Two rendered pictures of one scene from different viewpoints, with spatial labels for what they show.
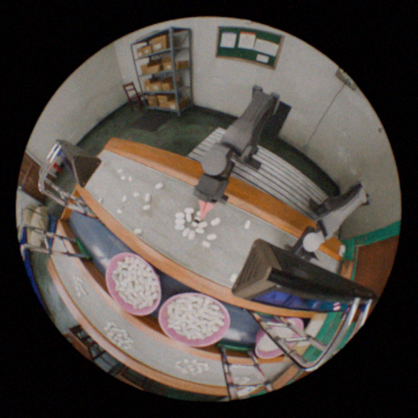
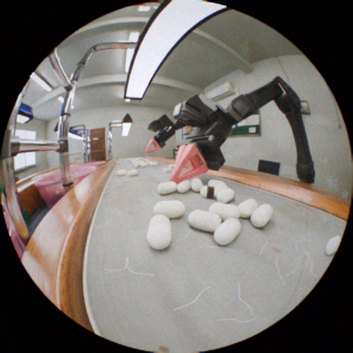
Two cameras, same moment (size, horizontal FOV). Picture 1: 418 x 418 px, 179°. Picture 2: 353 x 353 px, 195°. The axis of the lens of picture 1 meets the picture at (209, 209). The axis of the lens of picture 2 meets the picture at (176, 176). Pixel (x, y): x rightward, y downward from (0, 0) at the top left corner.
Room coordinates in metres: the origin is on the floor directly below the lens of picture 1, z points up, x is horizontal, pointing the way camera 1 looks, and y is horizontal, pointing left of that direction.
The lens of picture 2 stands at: (-0.20, -0.45, 0.81)
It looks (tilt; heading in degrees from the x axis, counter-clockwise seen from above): 14 degrees down; 40
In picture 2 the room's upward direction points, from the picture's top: straight up
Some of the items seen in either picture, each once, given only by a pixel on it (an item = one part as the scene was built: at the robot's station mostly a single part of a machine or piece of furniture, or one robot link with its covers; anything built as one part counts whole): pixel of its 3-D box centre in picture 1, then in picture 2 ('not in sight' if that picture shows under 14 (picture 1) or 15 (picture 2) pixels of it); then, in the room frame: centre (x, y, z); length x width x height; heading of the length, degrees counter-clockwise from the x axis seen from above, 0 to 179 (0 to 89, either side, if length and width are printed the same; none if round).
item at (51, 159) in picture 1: (79, 186); (118, 145); (0.14, 0.60, 0.90); 0.20 x 0.19 x 0.45; 70
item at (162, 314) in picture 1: (194, 317); (66, 185); (-0.29, 0.01, 0.72); 0.27 x 0.27 x 0.10
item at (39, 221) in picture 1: (40, 224); not in sight; (-0.40, 3.04, 0.40); 0.74 x 0.56 x 0.38; 65
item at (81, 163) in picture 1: (65, 149); (125, 127); (0.22, 0.57, 1.08); 0.62 x 0.08 x 0.07; 70
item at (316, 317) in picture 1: (307, 338); not in sight; (-0.52, -0.61, 0.77); 0.33 x 0.15 x 0.01; 160
